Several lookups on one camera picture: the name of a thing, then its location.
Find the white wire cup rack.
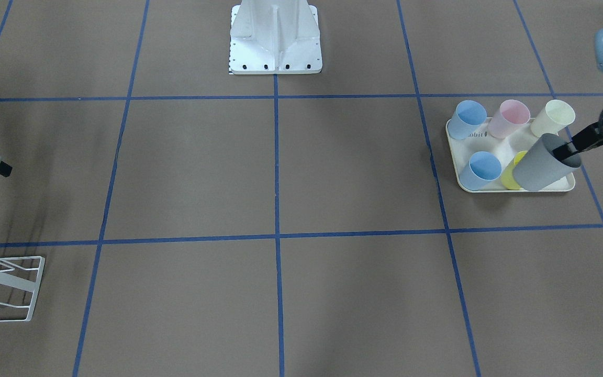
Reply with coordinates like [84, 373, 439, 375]
[0, 256, 46, 324]

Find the grey plastic cup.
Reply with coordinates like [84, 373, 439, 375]
[512, 133, 582, 192]

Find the pink plastic cup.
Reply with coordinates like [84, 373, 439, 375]
[487, 99, 531, 139]

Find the cream plastic cup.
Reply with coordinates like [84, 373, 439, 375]
[530, 99, 576, 138]

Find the yellow plastic cup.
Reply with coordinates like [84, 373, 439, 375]
[500, 151, 527, 191]

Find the light blue plastic cup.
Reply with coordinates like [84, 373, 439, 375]
[447, 99, 487, 140]

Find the cream serving tray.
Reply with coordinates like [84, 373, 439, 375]
[443, 117, 579, 194]

